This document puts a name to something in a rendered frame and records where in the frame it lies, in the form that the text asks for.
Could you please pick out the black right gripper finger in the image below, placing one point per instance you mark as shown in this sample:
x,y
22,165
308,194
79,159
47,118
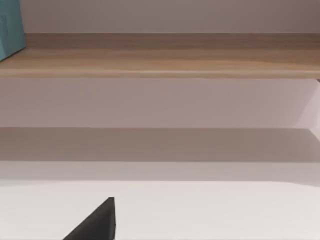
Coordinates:
x,y
100,222

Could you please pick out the wooden shelf board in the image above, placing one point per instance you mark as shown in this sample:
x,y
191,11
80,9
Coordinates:
x,y
160,57

